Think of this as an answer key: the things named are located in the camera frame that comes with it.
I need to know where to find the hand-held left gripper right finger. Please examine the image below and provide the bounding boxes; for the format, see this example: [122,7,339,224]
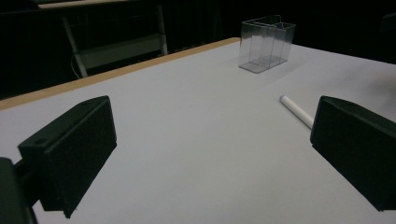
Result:
[309,95,396,213]

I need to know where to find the clear plastic pen holder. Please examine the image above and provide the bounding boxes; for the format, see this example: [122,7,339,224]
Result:
[237,14,297,75]

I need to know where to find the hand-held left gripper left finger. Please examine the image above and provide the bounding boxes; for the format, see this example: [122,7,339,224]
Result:
[17,95,118,219]

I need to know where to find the white cable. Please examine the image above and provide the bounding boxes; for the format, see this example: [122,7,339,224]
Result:
[70,55,82,79]

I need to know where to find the white pen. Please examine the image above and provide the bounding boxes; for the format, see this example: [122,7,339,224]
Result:
[278,94,315,130]

